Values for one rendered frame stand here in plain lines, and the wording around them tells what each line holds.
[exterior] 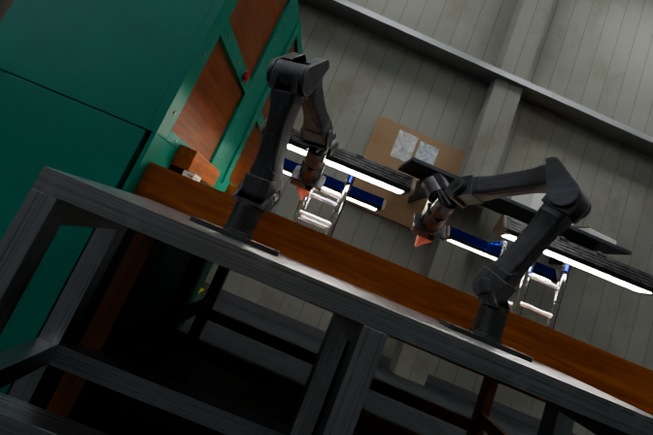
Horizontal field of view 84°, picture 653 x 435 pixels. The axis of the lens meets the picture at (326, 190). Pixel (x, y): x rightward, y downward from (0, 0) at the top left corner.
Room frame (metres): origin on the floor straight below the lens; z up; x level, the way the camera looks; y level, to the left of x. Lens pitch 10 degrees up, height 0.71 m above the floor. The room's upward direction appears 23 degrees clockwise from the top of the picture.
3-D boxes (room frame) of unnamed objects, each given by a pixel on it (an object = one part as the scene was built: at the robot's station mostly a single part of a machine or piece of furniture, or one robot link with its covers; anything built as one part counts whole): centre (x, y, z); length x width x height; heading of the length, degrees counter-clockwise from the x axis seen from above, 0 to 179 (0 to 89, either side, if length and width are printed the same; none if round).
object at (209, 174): (1.28, 0.45, 0.83); 0.30 x 0.06 x 0.07; 178
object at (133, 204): (1.07, -0.15, 0.65); 1.20 x 0.90 x 0.04; 92
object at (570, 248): (1.30, -0.96, 1.08); 0.62 x 0.08 x 0.07; 88
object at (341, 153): (1.33, 0.01, 1.08); 0.62 x 0.08 x 0.07; 88
